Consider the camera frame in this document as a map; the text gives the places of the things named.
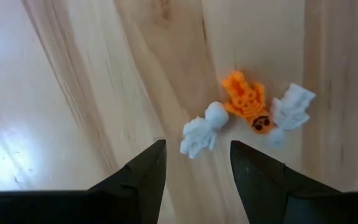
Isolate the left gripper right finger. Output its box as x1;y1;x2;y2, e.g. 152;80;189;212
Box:
230;140;343;224

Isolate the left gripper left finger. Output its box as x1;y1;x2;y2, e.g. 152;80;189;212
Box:
88;139;168;224

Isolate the white plastic skeleton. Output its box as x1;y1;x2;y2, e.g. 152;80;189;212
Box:
180;101;229;160
266;83;317;149

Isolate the orange plastic skeleton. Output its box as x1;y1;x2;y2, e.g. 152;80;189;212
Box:
221;70;276;135

